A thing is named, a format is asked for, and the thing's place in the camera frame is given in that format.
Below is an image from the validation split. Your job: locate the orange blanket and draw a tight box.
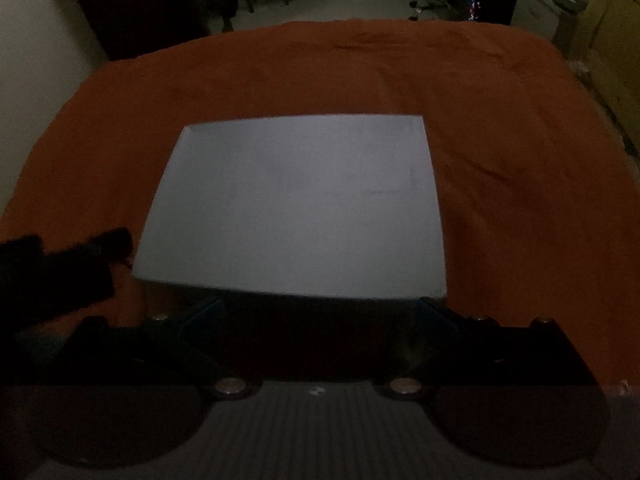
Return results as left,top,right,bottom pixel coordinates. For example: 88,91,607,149
0,17,640,401

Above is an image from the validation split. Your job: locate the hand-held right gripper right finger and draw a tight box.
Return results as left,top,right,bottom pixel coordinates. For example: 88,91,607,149
382,297,598,401

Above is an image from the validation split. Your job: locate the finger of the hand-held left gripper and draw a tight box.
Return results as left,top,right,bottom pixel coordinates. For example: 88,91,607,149
75,228,133,265
35,252,116,313

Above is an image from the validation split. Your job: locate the yellow cabinet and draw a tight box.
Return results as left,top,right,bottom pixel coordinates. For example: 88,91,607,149
570,0,640,126

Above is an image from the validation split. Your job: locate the office chair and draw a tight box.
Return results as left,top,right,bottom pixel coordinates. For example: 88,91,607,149
407,0,453,22

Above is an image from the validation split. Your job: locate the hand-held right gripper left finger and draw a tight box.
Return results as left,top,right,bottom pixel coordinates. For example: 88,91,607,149
42,297,251,401

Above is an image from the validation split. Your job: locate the dark wooden cabinet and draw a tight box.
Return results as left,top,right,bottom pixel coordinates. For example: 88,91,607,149
57,0,223,63

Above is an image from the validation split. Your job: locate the white side table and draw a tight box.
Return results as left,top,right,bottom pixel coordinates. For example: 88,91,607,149
510,0,591,43

